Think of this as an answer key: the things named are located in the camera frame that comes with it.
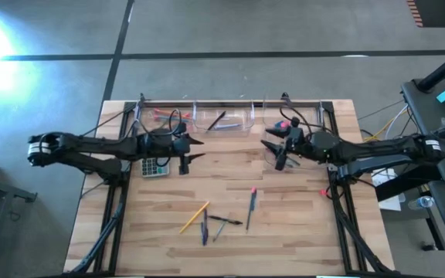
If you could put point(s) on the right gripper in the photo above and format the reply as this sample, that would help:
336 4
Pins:
299 143

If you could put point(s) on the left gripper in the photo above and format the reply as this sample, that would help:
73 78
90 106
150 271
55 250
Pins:
168 144

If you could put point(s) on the red eraser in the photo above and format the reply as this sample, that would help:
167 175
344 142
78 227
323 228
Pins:
285 124

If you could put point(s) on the light blue pencil pink eraser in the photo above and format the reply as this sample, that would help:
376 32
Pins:
180 120

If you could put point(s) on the lilac pen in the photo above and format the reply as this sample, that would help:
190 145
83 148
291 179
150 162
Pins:
228 126

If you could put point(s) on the yellow pencil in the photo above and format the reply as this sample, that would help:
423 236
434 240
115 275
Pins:
194 217

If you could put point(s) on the dark teal pencil pink eraser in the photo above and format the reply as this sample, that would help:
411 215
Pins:
250 210

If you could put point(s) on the black gel pen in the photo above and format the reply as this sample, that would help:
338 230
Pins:
224 219

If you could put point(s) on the purple pen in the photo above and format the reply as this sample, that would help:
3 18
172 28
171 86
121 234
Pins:
206 228

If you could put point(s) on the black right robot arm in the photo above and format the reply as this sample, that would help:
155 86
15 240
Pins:
381 148

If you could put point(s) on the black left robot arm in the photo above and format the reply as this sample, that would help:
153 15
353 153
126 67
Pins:
91 146

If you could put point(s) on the clear plastic bin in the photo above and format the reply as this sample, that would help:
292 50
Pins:
145 123
269 162
238 112
303 112

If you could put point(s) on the grey desk calculator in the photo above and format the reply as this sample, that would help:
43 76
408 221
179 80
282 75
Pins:
151 168

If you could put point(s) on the red tag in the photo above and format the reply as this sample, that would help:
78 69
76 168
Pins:
323 192

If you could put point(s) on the white paper sheet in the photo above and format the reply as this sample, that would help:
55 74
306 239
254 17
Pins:
392 202

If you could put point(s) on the black desk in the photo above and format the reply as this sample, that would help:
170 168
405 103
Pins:
431 170

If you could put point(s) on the clear water bottle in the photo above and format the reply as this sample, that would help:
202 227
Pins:
421 202

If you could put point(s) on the black monitor pole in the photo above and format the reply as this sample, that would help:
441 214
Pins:
444 68

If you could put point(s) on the black side table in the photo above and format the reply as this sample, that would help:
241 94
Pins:
6 189

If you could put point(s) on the hazard striped floor mat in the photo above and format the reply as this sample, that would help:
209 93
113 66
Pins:
439 13

